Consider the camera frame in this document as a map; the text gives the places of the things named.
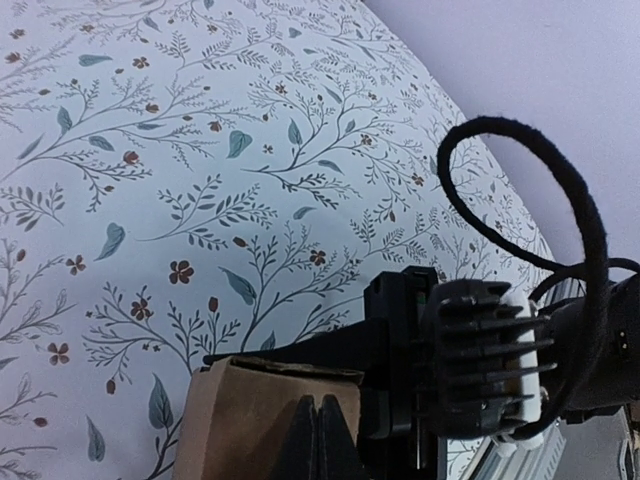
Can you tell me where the aluminium front rail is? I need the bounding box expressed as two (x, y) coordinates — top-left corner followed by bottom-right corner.
(445, 404), (639, 479)

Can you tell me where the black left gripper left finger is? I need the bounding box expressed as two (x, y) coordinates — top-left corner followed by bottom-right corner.
(287, 395), (321, 480)

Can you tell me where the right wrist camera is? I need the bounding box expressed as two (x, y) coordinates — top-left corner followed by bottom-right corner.
(423, 279), (556, 442)

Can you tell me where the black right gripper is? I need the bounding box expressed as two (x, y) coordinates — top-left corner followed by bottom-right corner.
(203, 267), (440, 470)

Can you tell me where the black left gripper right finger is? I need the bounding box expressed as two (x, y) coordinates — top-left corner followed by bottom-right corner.
(319, 395), (365, 480)

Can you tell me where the brown cardboard paper box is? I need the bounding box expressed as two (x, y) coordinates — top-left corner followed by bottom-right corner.
(172, 356), (363, 479)

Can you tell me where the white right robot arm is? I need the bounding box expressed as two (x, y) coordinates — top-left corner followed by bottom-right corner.
(256, 266), (639, 479)

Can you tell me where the floral patterned table mat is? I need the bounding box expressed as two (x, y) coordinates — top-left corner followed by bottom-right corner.
(1, 1), (544, 479)

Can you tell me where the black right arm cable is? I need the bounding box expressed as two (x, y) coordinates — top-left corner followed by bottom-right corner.
(435, 115), (640, 436)

